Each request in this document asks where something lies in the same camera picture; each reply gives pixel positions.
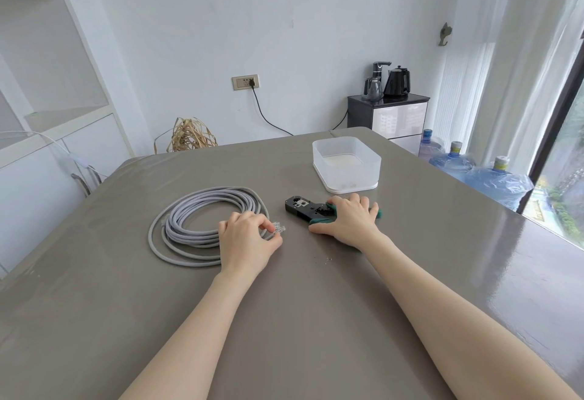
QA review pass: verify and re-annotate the white sheer curtain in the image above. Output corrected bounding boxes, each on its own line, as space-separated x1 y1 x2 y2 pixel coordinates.
431 0 584 173

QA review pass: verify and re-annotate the black power cable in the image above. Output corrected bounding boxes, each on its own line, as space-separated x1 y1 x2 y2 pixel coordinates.
251 88 294 137

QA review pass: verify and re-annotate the white shelf cabinet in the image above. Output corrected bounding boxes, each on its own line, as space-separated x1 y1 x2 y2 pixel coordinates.
0 0 154 278

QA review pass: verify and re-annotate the person's right forearm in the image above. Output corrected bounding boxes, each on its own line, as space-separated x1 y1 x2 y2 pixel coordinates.
360 233 577 400

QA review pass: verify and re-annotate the black and white cabinet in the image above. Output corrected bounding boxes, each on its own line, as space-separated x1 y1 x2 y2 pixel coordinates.
347 93 431 157

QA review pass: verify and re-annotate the blue water bottle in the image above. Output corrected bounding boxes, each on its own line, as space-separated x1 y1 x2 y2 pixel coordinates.
464 155 535 212
428 141 478 182
418 128 446 163

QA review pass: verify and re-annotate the grey network cable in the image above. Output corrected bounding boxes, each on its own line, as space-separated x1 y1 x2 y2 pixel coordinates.
147 186 277 268

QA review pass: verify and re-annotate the person's left hand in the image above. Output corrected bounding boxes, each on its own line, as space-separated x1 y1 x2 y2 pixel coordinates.
218 211 284 279

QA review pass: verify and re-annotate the thin white cable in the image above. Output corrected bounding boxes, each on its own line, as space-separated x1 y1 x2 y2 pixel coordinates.
0 130 93 173

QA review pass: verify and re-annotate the black window frame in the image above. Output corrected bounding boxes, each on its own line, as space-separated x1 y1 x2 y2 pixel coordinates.
516 39 584 223

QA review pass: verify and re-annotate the person's left forearm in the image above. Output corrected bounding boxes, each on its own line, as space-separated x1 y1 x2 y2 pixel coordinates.
120 271 263 400

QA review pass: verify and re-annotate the translucent plastic container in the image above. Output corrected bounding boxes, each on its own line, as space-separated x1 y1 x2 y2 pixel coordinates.
312 136 382 188

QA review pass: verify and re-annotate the metal chair frame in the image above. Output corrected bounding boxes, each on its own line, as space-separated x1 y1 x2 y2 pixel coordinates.
70 164 108 198

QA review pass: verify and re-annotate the person's right hand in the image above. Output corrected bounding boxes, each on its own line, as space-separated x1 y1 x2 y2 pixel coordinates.
308 194 387 250

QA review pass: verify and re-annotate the beige wall socket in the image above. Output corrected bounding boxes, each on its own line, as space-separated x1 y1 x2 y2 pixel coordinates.
231 74 261 92

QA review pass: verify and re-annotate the dried straw bundle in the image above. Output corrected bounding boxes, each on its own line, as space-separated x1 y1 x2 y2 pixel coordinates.
153 117 219 155

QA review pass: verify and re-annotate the black electric kettle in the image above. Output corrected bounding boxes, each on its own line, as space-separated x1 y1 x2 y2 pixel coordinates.
383 65 412 97

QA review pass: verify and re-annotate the glass kettle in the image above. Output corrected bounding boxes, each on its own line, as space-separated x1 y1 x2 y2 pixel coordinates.
362 76 385 102

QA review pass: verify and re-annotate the black green-handled crimping tool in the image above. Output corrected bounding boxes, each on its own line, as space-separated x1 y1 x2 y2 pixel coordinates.
285 195 383 225

